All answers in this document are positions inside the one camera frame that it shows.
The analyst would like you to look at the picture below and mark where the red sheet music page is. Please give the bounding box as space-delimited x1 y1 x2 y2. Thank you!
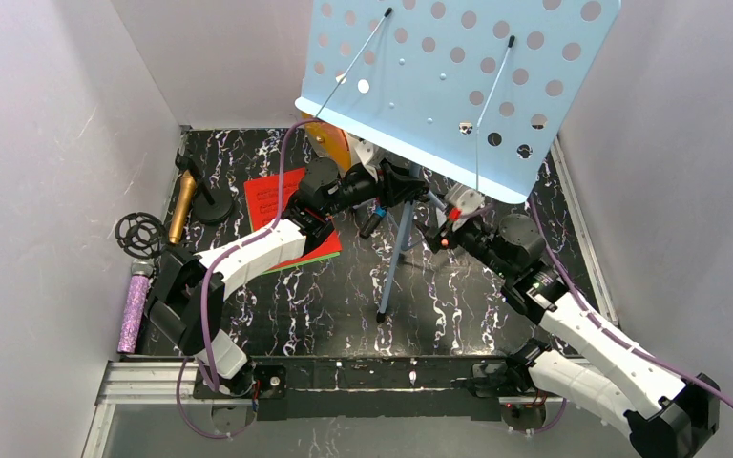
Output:
243 167 344 261

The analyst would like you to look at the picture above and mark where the light blue music stand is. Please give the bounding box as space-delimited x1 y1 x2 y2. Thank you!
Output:
295 0 622 323

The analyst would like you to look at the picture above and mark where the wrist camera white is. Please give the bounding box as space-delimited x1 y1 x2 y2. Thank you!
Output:
445 183 485 232
346 134 385 181

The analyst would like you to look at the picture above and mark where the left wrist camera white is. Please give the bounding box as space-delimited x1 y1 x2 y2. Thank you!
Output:
346 134 385 181

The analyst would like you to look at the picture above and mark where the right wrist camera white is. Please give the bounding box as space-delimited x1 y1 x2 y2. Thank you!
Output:
445 183 485 232

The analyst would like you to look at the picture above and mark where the purple glitter microphone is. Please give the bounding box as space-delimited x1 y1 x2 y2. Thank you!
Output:
117 260 155 354

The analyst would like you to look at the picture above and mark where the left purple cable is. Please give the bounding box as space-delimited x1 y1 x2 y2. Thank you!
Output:
177 117 324 441

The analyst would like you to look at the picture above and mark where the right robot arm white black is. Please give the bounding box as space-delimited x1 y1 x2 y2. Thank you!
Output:
418 214 720 457

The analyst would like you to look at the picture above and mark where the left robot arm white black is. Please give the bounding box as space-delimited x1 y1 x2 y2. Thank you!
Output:
145 158 429 394

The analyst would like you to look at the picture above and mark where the round three-drawer storage box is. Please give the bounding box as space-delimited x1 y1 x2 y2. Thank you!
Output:
304 122 353 176

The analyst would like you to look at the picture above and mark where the gold microphone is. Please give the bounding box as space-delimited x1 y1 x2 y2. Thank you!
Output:
167 171 197 245

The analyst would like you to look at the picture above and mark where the black shock-mount tripod stand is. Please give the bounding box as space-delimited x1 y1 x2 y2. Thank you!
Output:
114 212 167 260

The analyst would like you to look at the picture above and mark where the black blue marker pen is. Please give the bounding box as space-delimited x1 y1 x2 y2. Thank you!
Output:
359 211 386 239

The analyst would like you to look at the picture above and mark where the aluminium frame rail base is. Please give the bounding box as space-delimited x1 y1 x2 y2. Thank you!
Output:
83 352 633 457

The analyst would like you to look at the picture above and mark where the green sheet music page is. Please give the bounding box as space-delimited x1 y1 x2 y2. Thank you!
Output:
250 217 342 273

